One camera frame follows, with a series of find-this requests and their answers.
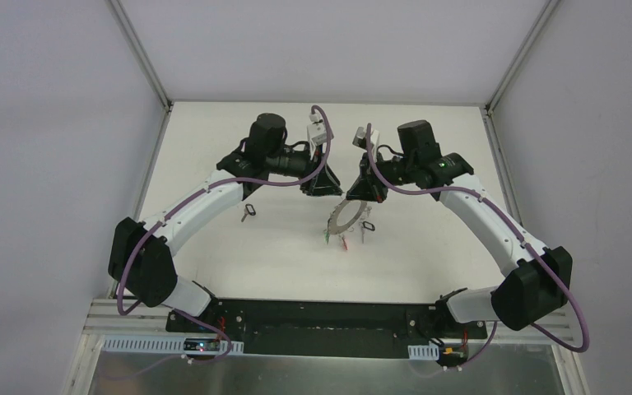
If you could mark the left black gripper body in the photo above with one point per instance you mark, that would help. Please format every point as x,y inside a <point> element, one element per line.
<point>316,174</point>

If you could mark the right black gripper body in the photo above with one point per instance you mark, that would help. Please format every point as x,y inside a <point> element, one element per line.
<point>368,178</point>

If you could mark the large metal keyring disc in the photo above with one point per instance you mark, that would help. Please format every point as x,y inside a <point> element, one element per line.
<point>348,216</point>

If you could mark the key with black tag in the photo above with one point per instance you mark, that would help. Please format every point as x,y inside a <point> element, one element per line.
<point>249,210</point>

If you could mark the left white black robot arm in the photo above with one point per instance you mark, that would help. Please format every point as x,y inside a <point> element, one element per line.
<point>142,254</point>

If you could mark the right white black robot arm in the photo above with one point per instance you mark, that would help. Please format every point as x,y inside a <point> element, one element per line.
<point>536,277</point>

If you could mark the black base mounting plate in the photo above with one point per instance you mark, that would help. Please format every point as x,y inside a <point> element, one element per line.
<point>331,329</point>

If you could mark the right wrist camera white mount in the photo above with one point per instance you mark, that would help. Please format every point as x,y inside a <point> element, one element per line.
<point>361,139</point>

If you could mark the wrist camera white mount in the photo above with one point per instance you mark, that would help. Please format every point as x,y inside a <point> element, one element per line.
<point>317,132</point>
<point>361,139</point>

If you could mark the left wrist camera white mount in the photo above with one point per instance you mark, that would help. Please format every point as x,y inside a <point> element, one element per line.
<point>317,132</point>

